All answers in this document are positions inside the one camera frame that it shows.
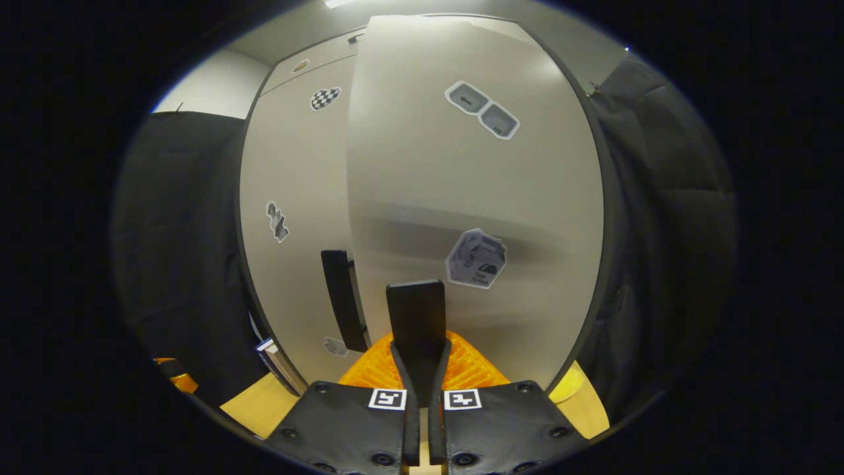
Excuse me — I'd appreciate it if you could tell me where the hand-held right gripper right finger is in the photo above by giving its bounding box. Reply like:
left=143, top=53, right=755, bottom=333
left=429, top=330, right=588, bottom=475

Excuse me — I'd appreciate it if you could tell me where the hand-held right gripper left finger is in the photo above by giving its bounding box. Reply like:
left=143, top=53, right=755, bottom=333
left=264, top=333, right=421, bottom=475

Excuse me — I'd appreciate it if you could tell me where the black cabinet door handle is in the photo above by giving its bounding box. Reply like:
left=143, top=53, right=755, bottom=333
left=386, top=280, right=447, bottom=406
left=320, top=249, right=370, bottom=354

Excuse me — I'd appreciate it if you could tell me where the grey double-door shoe cabinet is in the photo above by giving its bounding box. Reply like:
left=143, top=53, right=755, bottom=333
left=234, top=13, right=627, bottom=403

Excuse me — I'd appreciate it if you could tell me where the grey cabinet drawer front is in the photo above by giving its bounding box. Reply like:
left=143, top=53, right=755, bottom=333
left=262, top=30, right=369, bottom=96

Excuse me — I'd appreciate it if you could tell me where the white striped book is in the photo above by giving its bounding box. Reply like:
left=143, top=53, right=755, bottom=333
left=255, top=338, right=309, bottom=398

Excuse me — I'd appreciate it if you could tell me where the yellow sponge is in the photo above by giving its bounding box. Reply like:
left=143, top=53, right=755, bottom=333
left=549, top=366, right=586, bottom=404

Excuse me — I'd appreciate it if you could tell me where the black backdrop cloth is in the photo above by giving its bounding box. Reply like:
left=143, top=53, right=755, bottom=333
left=111, top=51, right=738, bottom=423

